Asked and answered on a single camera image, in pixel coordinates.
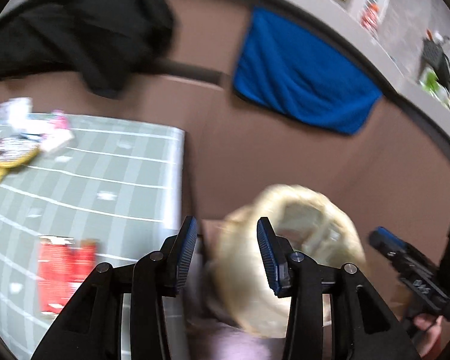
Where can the green grid tablecloth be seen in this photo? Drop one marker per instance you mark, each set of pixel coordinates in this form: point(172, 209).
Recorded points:
point(118, 183)

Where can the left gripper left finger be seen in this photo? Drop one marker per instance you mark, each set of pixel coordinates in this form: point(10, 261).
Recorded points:
point(89, 327)

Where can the red paper cup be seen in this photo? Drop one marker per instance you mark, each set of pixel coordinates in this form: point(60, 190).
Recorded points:
point(63, 264)

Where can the trash bin with yellow bag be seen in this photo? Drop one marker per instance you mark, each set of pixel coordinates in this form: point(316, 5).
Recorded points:
point(250, 256)

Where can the white pink candy wrapper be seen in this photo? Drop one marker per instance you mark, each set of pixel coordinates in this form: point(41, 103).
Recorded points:
point(51, 131)

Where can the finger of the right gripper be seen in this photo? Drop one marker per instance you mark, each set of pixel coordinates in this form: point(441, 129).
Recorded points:
point(387, 237)
point(399, 253)

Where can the blue towel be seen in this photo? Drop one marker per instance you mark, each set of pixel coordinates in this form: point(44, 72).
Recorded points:
point(287, 69)

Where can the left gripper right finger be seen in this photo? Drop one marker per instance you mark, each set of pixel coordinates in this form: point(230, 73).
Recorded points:
point(362, 325)

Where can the green plastic bag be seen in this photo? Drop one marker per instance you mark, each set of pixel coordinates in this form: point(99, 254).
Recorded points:
point(429, 83)

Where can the right hand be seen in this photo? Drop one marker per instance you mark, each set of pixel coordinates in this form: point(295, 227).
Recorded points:
point(430, 326)

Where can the black jacket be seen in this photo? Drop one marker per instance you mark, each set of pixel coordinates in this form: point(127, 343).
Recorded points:
point(103, 40)

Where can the black utensil rack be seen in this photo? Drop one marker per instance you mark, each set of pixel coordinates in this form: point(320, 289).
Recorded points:
point(433, 54)

